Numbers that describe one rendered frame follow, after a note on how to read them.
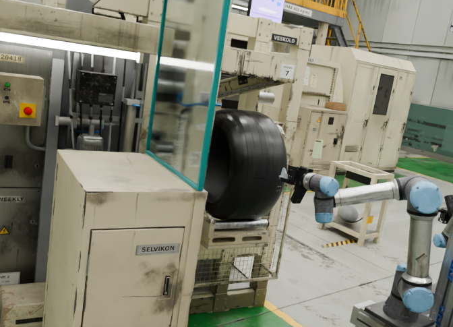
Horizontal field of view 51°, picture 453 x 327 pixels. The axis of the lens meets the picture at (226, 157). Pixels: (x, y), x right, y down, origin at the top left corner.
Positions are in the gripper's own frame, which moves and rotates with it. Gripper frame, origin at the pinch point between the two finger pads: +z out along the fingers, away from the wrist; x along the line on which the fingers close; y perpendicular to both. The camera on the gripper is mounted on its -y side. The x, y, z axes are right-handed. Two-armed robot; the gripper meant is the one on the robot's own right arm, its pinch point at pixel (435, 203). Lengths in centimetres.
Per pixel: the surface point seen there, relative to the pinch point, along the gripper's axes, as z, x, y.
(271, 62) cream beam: 23, -98, -81
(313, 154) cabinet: 420, 100, 64
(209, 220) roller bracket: -23, -141, -7
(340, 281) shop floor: 111, 0, 108
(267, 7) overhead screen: 395, 11, -144
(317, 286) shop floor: 99, -27, 104
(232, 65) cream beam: 17, -122, -79
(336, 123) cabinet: 438, 142, 21
